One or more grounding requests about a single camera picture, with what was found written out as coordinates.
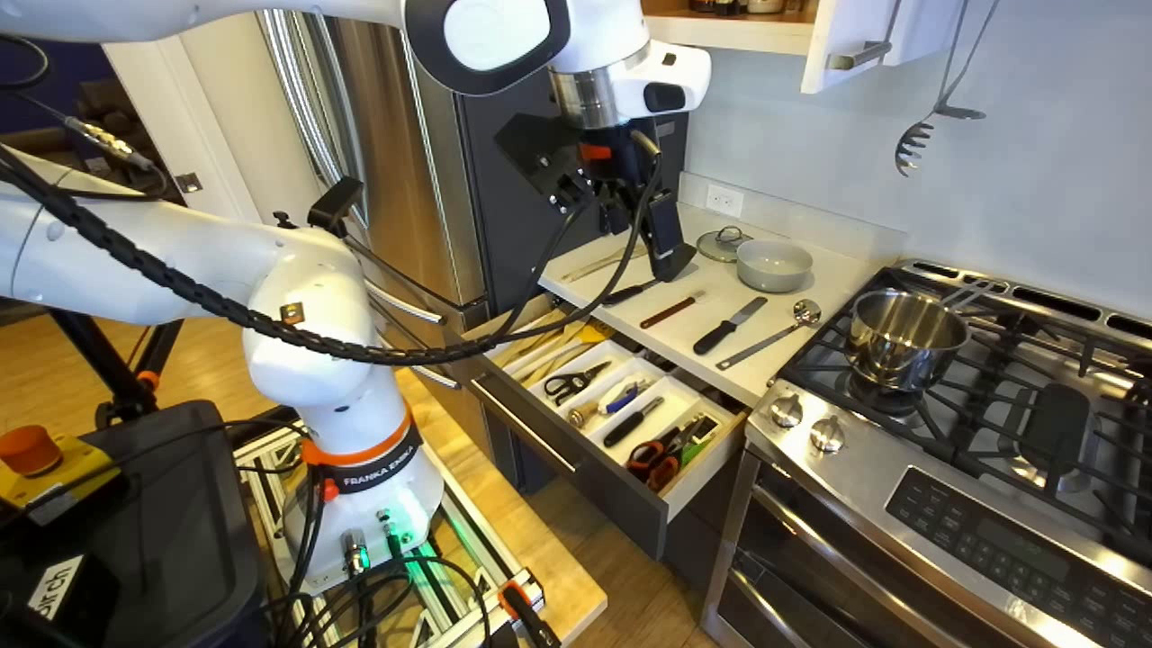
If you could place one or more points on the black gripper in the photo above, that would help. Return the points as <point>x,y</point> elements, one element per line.
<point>608,169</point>

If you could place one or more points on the white cabinet door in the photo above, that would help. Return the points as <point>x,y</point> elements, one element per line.
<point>911,28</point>

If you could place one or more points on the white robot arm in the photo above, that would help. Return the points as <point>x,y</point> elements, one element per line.
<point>299,294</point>

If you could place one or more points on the glass lid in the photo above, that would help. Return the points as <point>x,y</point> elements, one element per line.
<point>722,243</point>

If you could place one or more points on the grey bowl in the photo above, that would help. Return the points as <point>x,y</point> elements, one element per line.
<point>771,265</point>

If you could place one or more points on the silver ladle spoon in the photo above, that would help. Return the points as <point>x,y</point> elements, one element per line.
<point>806,315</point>

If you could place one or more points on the black scissors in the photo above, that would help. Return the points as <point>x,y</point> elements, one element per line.
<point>571,384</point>

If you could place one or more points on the open kitchen drawer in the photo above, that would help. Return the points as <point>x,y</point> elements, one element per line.
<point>587,437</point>

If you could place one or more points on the stainless steel pot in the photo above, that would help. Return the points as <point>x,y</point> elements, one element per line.
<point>902,340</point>

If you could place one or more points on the stainless steel refrigerator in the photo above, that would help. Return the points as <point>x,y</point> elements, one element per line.
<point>446,221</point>

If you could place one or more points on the stainless steel gas stove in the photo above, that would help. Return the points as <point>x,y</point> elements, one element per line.
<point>1004,504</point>

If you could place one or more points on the orange round object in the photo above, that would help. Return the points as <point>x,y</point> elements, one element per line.
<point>29,450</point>

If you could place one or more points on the red handled utensil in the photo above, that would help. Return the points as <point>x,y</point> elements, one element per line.
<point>673,310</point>

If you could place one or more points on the white wall outlet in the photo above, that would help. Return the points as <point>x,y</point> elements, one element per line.
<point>725,198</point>

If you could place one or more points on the black handled knife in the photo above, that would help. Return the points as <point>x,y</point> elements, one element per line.
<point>711,340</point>

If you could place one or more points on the red handled scissors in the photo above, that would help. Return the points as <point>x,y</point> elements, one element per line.
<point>656,462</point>

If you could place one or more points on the silver cabinet door handle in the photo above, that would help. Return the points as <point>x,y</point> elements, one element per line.
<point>857,57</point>

